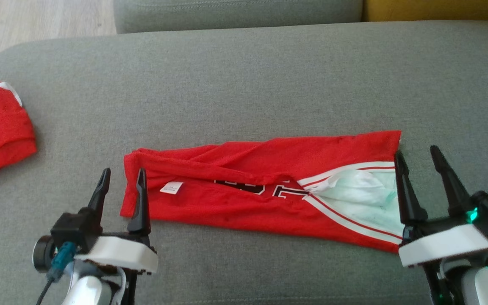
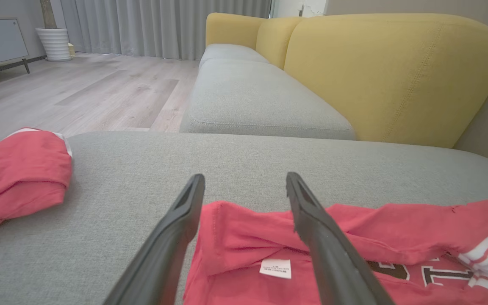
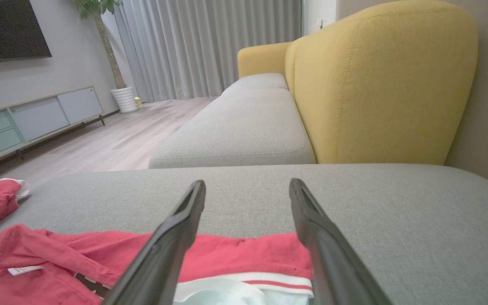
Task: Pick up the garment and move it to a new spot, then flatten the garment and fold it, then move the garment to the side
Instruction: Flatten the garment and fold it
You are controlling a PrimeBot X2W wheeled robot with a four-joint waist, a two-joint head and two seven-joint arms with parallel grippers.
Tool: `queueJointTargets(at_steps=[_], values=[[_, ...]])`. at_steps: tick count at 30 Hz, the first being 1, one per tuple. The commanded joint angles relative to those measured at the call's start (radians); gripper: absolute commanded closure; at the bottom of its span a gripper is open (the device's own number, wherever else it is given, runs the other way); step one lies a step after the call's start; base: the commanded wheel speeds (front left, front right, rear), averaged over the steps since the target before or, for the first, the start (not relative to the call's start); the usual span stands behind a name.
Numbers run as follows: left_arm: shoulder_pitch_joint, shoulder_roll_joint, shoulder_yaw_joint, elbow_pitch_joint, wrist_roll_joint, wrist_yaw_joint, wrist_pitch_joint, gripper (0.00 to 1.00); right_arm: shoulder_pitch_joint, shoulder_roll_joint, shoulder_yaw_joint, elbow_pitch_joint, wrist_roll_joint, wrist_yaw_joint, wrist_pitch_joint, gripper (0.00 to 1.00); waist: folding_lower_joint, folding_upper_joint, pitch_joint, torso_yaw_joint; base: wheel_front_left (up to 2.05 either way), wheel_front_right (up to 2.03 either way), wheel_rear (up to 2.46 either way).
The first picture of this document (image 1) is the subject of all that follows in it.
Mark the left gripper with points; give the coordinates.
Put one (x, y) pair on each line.
(121, 254)

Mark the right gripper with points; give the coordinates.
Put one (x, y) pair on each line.
(443, 243)

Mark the red white striped jersey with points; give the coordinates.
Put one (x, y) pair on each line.
(235, 203)

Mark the large grey sofa chaise cushion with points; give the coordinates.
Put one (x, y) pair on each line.
(244, 84)

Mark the large yellow sofa backrest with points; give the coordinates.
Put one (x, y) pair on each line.
(434, 9)

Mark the grey sofa seat cushion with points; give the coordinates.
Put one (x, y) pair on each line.
(235, 15)

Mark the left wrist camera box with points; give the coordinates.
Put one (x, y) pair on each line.
(72, 228)

